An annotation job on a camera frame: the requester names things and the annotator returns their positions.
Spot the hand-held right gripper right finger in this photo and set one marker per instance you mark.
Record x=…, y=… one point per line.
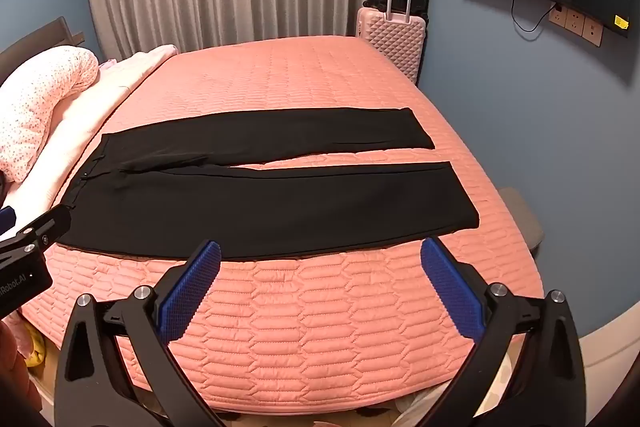
x=450, y=292

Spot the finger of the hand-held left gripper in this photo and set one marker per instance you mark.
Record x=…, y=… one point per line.
x=7, y=219
x=47, y=229

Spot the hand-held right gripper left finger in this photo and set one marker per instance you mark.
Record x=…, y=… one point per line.
x=195, y=287

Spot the black pants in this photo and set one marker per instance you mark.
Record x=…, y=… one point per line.
x=250, y=217

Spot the yellow object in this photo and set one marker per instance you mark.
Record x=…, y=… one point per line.
x=34, y=347

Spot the grey stool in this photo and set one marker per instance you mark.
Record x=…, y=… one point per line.
x=525, y=217

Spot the pink quilted bed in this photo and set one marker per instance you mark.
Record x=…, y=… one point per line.
x=300, y=307

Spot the pink floral pillow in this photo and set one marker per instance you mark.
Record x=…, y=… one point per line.
x=35, y=107

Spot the pale pink folded blanket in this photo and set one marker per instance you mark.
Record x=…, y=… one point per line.
x=100, y=107

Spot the dark grey headboard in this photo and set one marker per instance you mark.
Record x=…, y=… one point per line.
x=45, y=37

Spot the pink suitcase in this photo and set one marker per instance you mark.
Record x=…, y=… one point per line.
x=395, y=42

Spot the beige wall socket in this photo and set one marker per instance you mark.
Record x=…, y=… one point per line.
x=593, y=32
x=557, y=17
x=575, y=23

